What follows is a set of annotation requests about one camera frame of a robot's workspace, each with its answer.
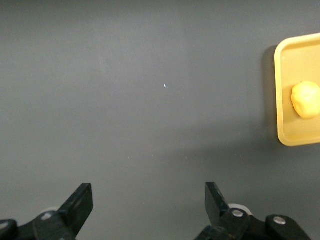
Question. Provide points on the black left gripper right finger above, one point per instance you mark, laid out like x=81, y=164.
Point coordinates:
x=220, y=212

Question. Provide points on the yellow potato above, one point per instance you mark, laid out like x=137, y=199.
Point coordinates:
x=306, y=100

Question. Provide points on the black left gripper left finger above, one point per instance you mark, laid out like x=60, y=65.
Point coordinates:
x=75, y=210

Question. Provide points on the dark grey table mat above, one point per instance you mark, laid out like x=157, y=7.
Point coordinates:
x=140, y=100

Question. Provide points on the yellow plastic tray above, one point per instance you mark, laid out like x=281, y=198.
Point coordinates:
x=295, y=62

